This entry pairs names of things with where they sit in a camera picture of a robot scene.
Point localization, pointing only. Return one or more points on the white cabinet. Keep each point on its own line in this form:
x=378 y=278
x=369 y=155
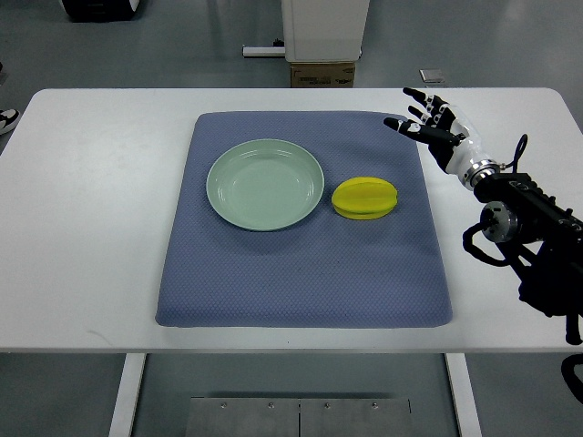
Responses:
x=323 y=31

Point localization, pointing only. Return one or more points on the grey metal base plate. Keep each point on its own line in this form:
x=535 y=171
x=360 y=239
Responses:
x=299 y=417

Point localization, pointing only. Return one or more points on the white floor bar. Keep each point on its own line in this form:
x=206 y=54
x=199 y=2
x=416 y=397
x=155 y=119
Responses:
x=263 y=51

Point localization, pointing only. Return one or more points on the left white table leg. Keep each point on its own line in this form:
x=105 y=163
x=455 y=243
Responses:
x=128 y=394

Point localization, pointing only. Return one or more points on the blue quilted mat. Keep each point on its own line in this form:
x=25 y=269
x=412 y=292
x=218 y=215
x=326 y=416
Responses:
x=325 y=271

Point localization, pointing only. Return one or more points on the brown cardboard box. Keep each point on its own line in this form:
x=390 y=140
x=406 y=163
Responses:
x=325 y=75

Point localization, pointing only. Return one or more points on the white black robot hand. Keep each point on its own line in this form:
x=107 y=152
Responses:
x=451 y=138

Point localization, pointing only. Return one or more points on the black white shoe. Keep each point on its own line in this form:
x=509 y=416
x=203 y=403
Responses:
x=8 y=120

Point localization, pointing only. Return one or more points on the right white table leg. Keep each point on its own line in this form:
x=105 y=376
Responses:
x=463 y=396

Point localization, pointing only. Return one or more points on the yellow starfruit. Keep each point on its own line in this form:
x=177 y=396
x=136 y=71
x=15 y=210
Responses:
x=364 y=198

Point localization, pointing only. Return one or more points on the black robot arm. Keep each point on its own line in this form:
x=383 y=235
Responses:
x=522 y=227

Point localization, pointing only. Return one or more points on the small grey floor plate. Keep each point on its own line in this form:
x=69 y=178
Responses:
x=432 y=75

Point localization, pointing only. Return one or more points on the black white wheeled base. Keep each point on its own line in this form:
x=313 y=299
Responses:
x=100 y=10

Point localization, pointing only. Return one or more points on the white table leg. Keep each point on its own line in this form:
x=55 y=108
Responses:
x=463 y=396
x=128 y=394

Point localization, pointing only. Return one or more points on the light green plate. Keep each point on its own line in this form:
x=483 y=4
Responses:
x=265 y=184

